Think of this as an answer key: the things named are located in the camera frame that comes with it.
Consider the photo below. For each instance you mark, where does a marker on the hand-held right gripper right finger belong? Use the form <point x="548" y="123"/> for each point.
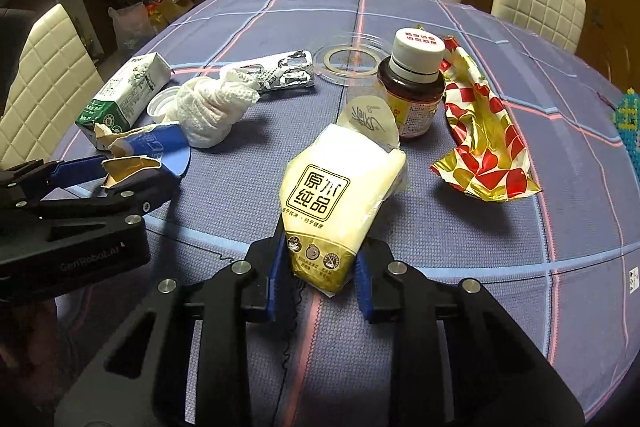
<point x="364" y="282"/>

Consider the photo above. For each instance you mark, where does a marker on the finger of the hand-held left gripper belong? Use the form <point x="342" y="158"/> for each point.
<point x="80" y="170"/>
<point x="135" y="192"/>

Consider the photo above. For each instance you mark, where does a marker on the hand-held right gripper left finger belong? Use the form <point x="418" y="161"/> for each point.
<point x="277" y="279"/>

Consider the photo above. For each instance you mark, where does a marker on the torn blue paper carton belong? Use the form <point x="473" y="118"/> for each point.
<point x="160" y="142"/>

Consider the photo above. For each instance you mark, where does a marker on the white plastic cap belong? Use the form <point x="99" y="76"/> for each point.
<point x="161" y="104"/>

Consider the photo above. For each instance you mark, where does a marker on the yellow tissue packet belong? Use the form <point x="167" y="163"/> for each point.
<point x="330" y="197"/>

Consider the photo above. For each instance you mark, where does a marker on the clear round plastic lid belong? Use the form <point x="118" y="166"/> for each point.
<point x="345" y="57"/>

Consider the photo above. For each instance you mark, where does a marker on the person's left forearm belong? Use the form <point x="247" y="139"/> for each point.
<point x="25" y="352"/>

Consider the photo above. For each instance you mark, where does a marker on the green white milk carton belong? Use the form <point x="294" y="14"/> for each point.
<point x="125" y="94"/>

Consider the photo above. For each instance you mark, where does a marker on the crumpled white paper towel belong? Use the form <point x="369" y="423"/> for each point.
<point x="210" y="107"/>

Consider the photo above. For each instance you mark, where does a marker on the translucent plastic bag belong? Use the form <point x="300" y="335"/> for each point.
<point x="130" y="27"/>

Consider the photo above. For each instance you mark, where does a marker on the round foil seal lid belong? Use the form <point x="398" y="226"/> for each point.
<point x="367" y="119"/>

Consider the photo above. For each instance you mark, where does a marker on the pile of cardboard boxes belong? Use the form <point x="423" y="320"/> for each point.
<point x="172" y="2"/>

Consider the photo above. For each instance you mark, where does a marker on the red gold foil wrapper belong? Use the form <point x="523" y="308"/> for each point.
<point x="480" y="127"/>

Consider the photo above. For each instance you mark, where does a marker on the brown bottle with white cap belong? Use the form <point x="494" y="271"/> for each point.
<point x="412" y="87"/>

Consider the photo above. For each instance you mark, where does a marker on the colourful beaded box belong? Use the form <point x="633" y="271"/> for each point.
<point x="631" y="132"/>

